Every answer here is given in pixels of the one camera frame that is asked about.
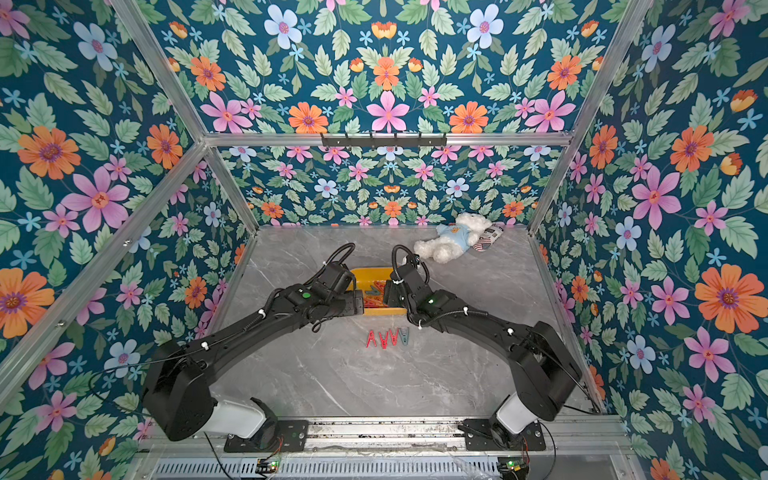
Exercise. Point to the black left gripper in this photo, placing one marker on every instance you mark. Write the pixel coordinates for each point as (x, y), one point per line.
(352, 309)

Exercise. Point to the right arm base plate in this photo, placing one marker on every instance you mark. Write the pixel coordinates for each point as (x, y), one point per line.
(485, 435)

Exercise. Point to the aluminium front rail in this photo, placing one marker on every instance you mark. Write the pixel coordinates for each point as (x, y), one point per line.
(412, 436)

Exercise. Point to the black hook rail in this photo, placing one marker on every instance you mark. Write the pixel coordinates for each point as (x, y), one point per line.
(373, 141)

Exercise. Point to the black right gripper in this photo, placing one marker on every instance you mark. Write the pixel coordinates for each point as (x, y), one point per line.
(393, 293)

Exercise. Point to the white teddy bear blue shirt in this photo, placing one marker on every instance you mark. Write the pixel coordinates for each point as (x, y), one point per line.
(453, 240)

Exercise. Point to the red clothespin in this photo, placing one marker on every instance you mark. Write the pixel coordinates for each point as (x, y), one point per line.
(372, 339)
(384, 339)
(393, 337)

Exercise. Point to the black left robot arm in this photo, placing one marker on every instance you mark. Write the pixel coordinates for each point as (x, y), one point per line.
(177, 390)

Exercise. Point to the yellow plastic storage box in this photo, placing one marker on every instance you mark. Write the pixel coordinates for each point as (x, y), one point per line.
(363, 278)

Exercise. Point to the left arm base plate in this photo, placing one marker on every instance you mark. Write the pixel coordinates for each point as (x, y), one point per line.
(275, 436)

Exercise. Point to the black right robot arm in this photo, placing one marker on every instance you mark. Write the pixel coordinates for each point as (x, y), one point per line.
(543, 370)

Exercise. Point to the pile of clothespins in box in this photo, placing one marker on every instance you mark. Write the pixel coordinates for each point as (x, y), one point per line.
(373, 295)

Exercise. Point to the patterned pouch near bear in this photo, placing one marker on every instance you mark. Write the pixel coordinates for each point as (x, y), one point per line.
(489, 236)

